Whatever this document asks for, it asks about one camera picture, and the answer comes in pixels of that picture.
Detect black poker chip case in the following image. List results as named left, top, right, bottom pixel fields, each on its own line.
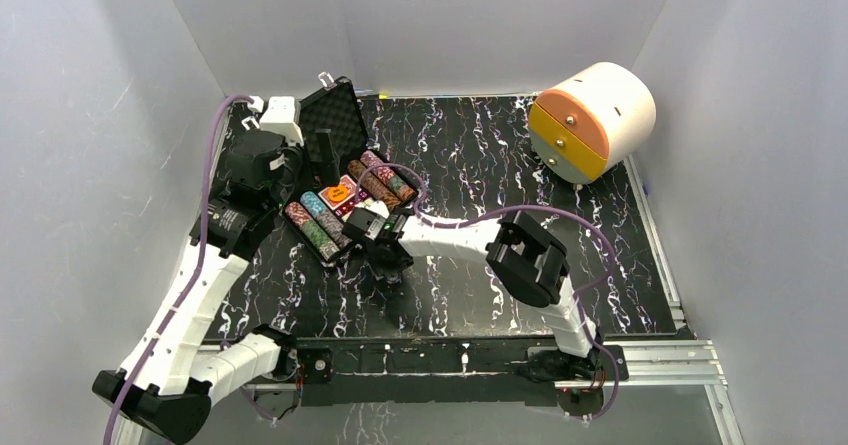
left=283, top=72, right=419, bottom=268

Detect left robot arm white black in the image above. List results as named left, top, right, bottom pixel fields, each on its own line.
left=92, top=130, right=331, bottom=444

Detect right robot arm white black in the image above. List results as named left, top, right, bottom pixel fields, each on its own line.
left=342, top=206, right=603, bottom=381

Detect red playing card deck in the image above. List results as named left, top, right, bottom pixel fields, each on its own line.
left=317, top=174, right=367, bottom=217

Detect orange big blind button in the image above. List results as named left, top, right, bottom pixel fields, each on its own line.
left=327, top=184, right=350, bottom=203

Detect red dice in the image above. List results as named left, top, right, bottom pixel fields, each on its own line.
left=335, top=200, right=355, bottom=218

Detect brown chip row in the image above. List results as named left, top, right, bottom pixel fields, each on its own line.
left=347, top=160, right=402, bottom=210

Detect blue orange chip row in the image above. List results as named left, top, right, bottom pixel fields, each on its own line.
left=300, top=191, right=351, bottom=249

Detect purple green chip row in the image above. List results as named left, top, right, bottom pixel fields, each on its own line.
left=360, top=150, right=417, bottom=202

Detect red green chip row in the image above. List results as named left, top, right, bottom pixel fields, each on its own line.
left=284, top=202, right=339, bottom=261

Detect round orange yellow drawer cabinet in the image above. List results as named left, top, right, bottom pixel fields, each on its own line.
left=527, top=62, right=656, bottom=185

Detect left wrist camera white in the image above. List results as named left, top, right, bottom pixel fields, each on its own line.
left=243, top=96, right=305, bottom=146

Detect aluminium rail frame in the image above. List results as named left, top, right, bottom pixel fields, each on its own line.
left=115, top=302, right=747, bottom=445

